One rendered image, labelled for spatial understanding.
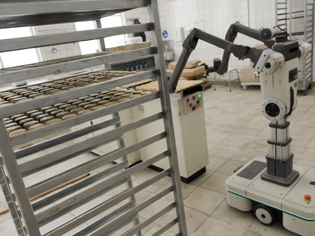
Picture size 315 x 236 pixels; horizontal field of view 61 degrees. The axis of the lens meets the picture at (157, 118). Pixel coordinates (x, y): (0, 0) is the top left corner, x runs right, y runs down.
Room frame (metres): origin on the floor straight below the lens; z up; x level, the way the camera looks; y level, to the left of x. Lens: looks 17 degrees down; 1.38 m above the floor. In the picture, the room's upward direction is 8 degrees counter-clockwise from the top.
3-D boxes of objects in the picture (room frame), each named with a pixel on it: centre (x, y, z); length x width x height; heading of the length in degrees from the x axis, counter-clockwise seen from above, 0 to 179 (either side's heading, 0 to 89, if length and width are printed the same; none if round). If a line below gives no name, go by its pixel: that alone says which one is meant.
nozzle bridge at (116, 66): (2.95, 0.23, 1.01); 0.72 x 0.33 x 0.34; 130
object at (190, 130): (2.56, -0.09, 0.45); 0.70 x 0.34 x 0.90; 40
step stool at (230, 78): (5.90, -1.67, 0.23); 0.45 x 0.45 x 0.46; 38
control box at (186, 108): (2.28, -0.33, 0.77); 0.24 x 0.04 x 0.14; 130
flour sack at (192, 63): (6.39, -0.80, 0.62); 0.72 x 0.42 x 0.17; 52
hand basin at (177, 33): (7.27, -0.47, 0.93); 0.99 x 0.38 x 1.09; 46
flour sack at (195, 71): (6.20, -0.95, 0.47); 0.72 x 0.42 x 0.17; 141
